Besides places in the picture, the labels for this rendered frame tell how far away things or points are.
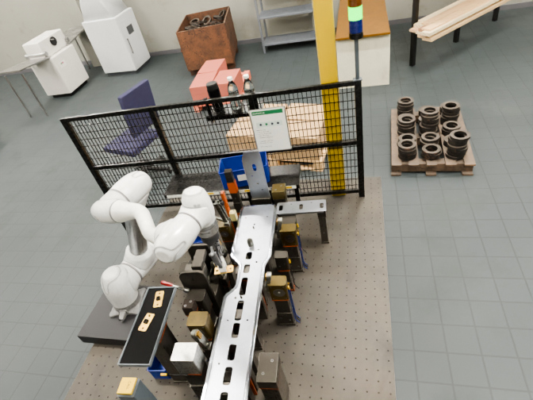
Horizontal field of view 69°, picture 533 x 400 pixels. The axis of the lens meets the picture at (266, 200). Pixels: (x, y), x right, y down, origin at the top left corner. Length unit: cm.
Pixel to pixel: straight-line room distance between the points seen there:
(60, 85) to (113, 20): 154
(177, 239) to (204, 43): 588
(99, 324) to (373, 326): 150
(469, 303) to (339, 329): 127
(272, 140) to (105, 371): 160
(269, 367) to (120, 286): 100
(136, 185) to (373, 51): 424
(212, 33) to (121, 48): 202
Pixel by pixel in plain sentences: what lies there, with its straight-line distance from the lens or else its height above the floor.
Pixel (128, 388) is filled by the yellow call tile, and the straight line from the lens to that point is 169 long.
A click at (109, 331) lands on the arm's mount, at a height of 76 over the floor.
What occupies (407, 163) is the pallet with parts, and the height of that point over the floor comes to 11.
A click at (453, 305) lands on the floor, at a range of 308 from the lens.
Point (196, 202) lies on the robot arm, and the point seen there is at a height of 168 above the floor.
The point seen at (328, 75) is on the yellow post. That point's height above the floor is 159.
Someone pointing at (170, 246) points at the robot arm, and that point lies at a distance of 132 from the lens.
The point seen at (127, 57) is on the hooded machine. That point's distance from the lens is 823.
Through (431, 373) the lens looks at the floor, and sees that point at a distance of 281.
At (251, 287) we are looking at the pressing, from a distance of 194.
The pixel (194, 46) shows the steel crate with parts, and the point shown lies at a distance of 706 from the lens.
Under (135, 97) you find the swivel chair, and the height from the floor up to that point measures 99.
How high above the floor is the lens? 251
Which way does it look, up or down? 40 degrees down
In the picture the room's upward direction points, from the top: 14 degrees counter-clockwise
